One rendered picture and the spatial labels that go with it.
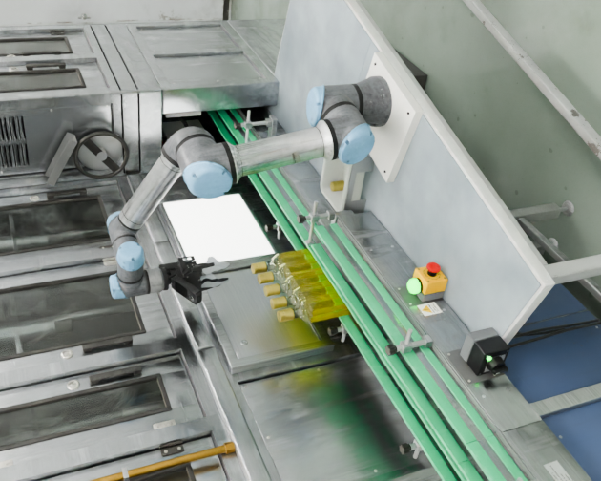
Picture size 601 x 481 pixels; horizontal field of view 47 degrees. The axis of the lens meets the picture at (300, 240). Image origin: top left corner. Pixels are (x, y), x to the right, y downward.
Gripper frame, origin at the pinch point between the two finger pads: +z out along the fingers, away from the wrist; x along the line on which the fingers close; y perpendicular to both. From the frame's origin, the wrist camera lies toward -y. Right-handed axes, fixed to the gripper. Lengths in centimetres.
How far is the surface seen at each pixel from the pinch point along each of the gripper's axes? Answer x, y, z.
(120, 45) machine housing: -23, 131, -7
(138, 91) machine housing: -23, 87, -8
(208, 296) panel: 11.8, 3.8, -4.1
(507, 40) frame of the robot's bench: -64, 24, 105
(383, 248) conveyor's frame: -15.9, -18.4, 43.7
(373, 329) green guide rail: -7, -42, 30
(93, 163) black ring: 7, 86, -27
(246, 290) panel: 12.4, 4.0, 9.3
